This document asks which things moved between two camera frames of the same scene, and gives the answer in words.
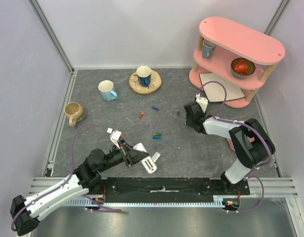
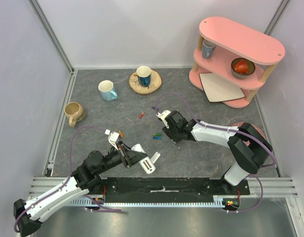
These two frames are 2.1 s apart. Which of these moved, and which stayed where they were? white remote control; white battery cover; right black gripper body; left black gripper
Moved: right black gripper body
Stayed: white battery cover; left black gripper; white remote control
